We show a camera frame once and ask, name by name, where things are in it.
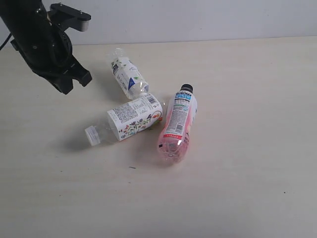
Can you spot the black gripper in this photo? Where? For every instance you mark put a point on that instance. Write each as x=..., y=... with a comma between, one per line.
x=45, y=47

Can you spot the floral label clear bottle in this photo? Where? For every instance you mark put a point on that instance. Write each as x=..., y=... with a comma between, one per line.
x=126, y=120

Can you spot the pink drink bottle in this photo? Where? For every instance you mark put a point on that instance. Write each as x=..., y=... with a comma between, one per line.
x=174, y=140

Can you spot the small white label bottle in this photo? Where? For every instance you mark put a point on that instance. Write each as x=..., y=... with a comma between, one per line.
x=127, y=74

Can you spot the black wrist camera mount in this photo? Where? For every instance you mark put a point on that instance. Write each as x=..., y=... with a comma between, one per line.
x=66, y=17

